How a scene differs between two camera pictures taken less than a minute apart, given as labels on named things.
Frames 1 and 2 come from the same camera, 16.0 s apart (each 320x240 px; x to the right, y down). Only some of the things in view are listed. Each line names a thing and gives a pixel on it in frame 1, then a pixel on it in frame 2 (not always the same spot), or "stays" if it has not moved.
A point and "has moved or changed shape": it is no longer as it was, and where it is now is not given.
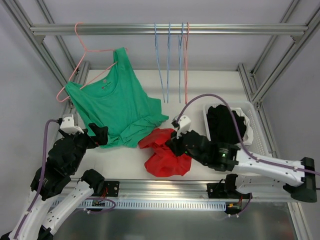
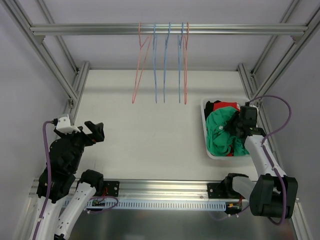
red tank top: (163, 162) → (220, 104)
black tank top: (221, 126) → (209, 108)
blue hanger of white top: (180, 42) stays
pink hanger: (78, 64) → (134, 92)
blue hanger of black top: (168, 62) has moved or changed shape
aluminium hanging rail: (195, 30) stays
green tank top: (117, 100) → (220, 139)
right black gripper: (180, 143) → (240, 128)
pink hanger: (185, 38) stays
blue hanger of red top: (157, 61) has moved or changed shape
